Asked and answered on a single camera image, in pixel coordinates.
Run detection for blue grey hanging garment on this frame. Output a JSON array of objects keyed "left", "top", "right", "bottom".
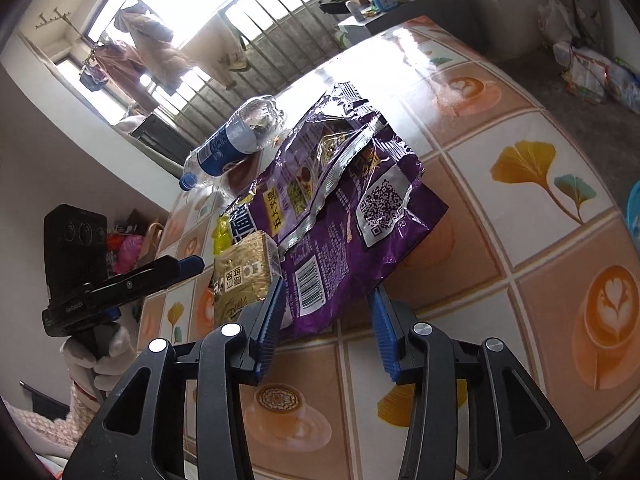
[{"left": 79, "top": 67, "right": 108, "bottom": 92}]

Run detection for grey cabinet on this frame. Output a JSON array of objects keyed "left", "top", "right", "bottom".
[{"left": 337, "top": 0, "right": 481, "bottom": 48}]

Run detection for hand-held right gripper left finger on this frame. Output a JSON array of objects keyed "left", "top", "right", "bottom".
[{"left": 62, "top": 275, "right": 287, "bottom": 480}]

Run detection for person's left forearm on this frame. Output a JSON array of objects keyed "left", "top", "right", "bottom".
[{"left": 2, "top": 385, "right": 101, "bottom": 461}]

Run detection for pink plastic bag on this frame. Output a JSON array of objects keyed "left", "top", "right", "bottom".
[{"left": 112, "top": 235, "right": 143, "bottom": 273}]

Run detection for purple snack packet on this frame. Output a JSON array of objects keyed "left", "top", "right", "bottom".
[{"left": 247, "top": 81, "right": 448, "bottom": 338}]

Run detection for dark metal frame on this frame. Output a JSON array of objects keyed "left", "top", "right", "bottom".
[{"left": 131, "top": 114, "right": 183, "bottom": 165}]

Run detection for gold snack packet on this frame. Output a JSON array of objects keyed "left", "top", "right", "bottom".
[{"left": 210, "top": 231, "right": 283, "bottom": 328}]

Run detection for yellow blue noodle packet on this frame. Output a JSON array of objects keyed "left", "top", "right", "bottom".
[{"left": 212, "top": 200, "right": 257, "bottom": 256}]

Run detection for tan handbag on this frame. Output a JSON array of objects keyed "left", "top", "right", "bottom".
[{"left": 142, "top": 221, "right": 168, "bottom": 263}]

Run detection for pile of plastic packets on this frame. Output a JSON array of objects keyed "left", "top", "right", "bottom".
[{"left": 552, "top": 42, "right": 640, "bottom": 106}]

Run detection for clear bottle blue label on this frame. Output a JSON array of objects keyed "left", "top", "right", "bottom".
[{"left": 179, "top": 95, "right": 287, "bottom": 192}]

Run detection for white plastic bag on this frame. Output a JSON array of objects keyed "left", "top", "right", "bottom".
[{"left": 537, "top": 0, "right": 581, "bottom": 43}]

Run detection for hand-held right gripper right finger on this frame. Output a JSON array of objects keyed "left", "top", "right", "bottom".
[{"left": 367, "top": 287, "right": 596, "bottom": 480}]

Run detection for wall coat hooks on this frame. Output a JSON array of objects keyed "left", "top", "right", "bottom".
[{"left": 35, "top": 7, "right": 73, "bottom": 31}]

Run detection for beige puffer jacket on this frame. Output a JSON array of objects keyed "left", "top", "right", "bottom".
[{"left": 114, "top": 2, "right": 196, "bottom": 86}]

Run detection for person's left hand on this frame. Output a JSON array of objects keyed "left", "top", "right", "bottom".
[{"left": 60, "top": 322, "right": 136, "bottom": 401}]

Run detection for pink hanging garment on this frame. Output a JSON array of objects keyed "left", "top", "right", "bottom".
[{"left": 92, "top": 40, "right": 151, "bottom": 111}]

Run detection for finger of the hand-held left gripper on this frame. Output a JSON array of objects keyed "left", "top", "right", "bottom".
[{"left": 92, "top": 255, "right": 206, "bottom": 306}]

